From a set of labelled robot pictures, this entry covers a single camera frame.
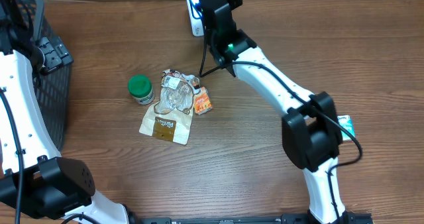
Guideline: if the green round lid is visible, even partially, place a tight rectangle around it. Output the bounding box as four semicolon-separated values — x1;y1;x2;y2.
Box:
127;75;154;105

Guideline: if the brown clear snack bag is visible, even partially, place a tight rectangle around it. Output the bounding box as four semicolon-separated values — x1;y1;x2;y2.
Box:
139;69;200;145

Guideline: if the small orange box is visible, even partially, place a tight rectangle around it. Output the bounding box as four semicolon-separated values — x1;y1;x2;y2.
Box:
193;87;213;115

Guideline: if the small teal white pack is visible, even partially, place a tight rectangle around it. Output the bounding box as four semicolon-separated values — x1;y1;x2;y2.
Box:
338;115;356;141

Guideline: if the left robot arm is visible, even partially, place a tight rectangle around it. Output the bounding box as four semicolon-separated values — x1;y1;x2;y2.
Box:
1;0;138;223

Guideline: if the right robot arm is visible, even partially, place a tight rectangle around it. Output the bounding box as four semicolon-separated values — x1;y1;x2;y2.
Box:
188;0;347;223

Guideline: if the white barcode scanner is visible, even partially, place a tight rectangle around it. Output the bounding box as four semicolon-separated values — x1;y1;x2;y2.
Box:
186;0;204;37

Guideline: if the grey plastic mesh basket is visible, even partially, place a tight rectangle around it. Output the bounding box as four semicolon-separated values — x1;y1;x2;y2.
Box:
1;0;71;150

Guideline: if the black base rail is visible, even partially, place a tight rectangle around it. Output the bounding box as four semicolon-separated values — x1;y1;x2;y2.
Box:
138;212;374;224

